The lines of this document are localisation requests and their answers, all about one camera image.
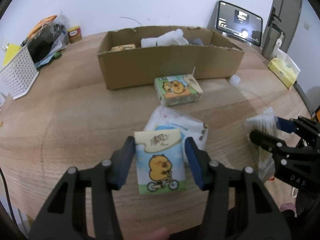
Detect white perforated plastic basket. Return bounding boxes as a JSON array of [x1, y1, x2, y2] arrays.
[[1, 45, 39, 100]]

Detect grey socks in box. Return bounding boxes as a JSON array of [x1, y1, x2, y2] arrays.
[[188, 38, 204, 46]]

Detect yellow sponge in tray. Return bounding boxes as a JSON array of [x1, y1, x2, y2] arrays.
[[268, 50, 300, 89]]

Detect yellow card in basket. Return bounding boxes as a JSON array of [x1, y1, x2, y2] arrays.
[[3, 44, 22, 66]]

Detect grey door with handle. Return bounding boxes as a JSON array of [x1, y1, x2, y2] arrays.
[[261, 0, 302, 52]]

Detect green small toy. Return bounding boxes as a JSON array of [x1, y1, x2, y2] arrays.
[[53, 52, 62, 59]]

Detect tablet on white stand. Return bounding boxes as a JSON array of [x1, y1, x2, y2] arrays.
[[208, 0, 263, 47]]

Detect red yellow tin can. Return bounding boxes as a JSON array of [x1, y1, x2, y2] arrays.
[[67, 25, 82, 43]]

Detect brown cardboard box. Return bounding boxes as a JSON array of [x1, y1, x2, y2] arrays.
[[98, 26, 244, 90]]

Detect grey metal bottle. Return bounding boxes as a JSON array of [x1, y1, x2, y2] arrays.
[[262, 28, 285, 61]]

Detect cotton swabs bag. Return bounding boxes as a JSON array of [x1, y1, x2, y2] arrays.
[[244, 107, 279, 182]]

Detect black cable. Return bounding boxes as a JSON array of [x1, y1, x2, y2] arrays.
[[0, 167, 18, 228]]

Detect white blue monster wipes pack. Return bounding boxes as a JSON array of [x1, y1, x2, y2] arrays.
[[144, 106, 209, 166]]

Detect bicycle capybara tissue pack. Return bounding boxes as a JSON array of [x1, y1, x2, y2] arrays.
[[134, 128, 186, 194]]

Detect operator thumb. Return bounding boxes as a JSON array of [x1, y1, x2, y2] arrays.
[[141, 228, 170, 240]]

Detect white socks in box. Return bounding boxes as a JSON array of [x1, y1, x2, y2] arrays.
[[141, 29, 189, 48]]

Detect orange patterned cloth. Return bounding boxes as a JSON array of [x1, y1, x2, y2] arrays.
[[27, 15, 57, 38]]

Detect black bag in clear plastic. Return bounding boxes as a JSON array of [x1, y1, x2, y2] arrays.
[[21, 12, 70, 68]]

